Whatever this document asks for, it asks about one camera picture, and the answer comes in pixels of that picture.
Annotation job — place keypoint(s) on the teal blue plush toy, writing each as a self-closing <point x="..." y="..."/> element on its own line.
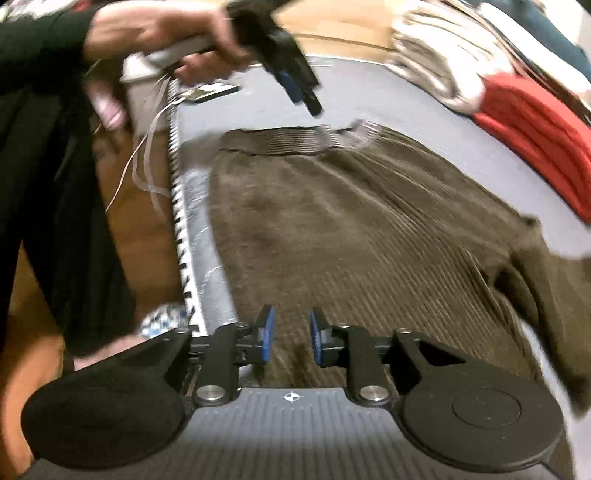
<point x="549" y="32"/>

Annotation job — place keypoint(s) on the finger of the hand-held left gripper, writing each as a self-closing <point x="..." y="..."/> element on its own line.
<point x="289" y="85"/>
<point x="310" y="90"/>

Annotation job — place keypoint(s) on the person's left hand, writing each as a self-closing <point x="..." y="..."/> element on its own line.
<point x="147" y="27"/>

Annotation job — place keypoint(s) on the red knit garment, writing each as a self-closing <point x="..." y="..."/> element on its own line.
<point x="540" y="134"/>

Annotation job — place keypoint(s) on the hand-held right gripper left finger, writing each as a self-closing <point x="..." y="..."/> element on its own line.
<point x="269" y="333"/>

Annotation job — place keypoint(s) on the blue white patterned slipper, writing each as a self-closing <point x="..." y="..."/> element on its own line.
<point x="164" y="319"/>

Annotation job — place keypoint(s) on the person's black clothing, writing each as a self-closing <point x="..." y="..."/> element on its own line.
<point x="60" y="207"/>

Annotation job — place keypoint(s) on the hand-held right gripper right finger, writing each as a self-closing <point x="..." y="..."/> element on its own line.
<point x="316" y="334"/>

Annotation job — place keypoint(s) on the small flat device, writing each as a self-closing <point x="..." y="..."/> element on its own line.
<point x="210" y="93"/>

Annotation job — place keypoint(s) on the striped white cloth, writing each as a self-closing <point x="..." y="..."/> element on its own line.
<point x="438" y="50"/>

